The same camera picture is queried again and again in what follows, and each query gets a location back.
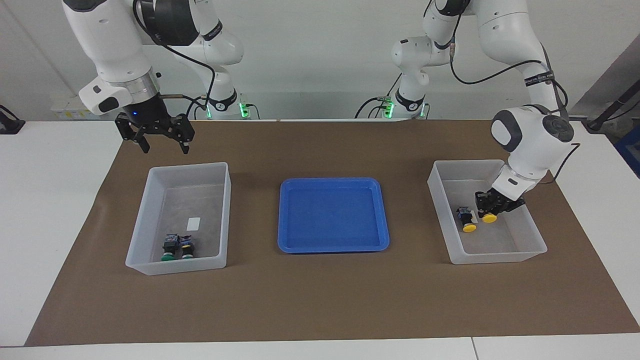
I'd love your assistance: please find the green push button switch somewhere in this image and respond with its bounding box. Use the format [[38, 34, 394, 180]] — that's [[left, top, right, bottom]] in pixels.
[[161, 233, 180, 262]]

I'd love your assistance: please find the blue crate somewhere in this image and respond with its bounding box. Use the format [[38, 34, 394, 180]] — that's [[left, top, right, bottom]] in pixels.
[[614, 125, 640, 179]]

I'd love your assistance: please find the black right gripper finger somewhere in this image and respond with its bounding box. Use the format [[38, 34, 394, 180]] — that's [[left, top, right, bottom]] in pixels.
[[167, 114, 196, 155], [115, 112, 151, 155]]

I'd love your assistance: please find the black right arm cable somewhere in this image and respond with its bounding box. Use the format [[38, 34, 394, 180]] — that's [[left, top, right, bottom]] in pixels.
[[132, 0, 217, 118]]

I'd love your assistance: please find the black metal stand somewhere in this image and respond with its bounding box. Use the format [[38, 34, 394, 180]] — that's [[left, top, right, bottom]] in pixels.
[[582, 87, 640, 133]]

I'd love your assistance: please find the brown paper mat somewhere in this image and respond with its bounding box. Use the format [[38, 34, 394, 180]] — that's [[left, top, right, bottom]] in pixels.
[[25, 118, 640, 347]]

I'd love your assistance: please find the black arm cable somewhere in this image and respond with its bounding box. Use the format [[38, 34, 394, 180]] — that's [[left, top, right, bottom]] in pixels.
[[132, 0, 217, 118], [425, 0, 581, 185]]

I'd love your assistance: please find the black desk object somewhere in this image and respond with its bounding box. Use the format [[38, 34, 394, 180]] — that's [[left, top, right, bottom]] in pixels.
[[0, 104, 26, 135]]

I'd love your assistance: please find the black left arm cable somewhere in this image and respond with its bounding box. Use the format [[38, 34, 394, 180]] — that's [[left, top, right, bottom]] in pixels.
[[425, 0, 581, 185]]

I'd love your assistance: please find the translucent white plastic box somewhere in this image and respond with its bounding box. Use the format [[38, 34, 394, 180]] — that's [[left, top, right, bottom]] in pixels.
[[427, 159, 548, 265], [125, 161, 232, 276]]

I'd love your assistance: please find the black left arm strap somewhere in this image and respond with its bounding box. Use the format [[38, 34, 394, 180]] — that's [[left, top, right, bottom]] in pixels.
[[524, 70, 556, 87]]

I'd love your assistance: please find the white power strip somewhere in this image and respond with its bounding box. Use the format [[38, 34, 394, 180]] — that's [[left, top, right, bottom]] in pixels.
[[50, 101, 97, 121]]

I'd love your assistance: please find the blue plastic tray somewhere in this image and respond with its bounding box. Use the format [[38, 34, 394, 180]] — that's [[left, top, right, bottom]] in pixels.
[[277, 177, 390, 254]]

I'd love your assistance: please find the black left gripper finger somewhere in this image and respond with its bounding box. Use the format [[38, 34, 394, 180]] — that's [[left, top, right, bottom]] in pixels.
[[495, 197, 526, 216], [475, 191, 496, 217]]

